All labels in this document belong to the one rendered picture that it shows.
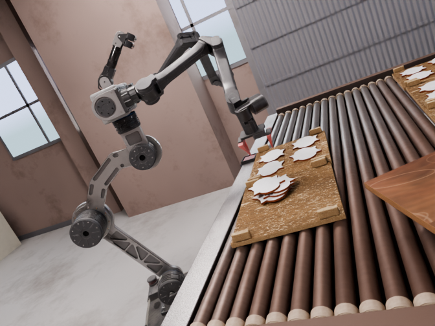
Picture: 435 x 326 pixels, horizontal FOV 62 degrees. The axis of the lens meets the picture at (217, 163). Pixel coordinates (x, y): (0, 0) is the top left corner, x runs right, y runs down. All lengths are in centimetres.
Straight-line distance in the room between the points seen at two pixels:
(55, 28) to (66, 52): 27
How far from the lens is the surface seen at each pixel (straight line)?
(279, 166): 156
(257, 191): 131
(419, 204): 85
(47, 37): 477
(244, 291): 97
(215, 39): 174
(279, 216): 118
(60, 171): 582
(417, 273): 87
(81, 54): 456
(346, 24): 427
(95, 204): 222
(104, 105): 172
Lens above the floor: 147
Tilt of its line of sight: 16 degrees down
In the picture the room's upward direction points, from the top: 24 degrees counter-clockwise
